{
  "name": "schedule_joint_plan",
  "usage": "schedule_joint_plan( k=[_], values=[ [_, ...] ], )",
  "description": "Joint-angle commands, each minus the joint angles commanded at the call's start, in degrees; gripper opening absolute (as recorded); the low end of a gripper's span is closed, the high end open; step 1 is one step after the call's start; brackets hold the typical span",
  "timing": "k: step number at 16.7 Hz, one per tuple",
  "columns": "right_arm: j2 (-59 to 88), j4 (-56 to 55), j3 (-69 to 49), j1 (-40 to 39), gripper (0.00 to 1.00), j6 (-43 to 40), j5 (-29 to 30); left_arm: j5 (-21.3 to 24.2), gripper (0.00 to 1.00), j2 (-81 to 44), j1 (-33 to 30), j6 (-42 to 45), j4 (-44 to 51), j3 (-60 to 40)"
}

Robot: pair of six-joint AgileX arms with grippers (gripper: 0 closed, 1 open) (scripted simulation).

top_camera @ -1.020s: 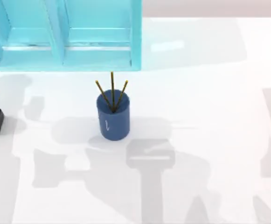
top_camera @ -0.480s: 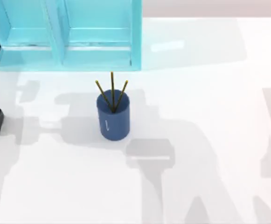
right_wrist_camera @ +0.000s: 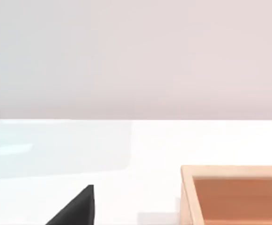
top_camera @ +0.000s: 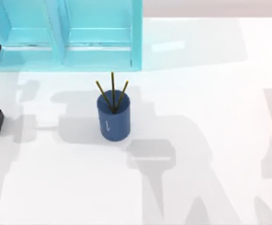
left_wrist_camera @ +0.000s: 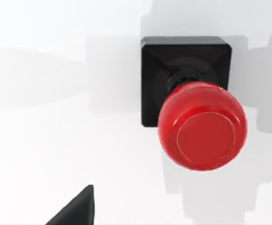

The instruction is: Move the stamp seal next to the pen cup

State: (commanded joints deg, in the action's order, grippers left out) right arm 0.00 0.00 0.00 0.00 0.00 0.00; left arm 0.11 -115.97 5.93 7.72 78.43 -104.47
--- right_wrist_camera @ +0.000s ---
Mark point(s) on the shallow salmon-coloured box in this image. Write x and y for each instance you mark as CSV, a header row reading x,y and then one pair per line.
x,y
234,199

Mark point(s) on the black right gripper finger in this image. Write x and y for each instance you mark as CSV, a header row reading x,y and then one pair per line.
x,y
80,209

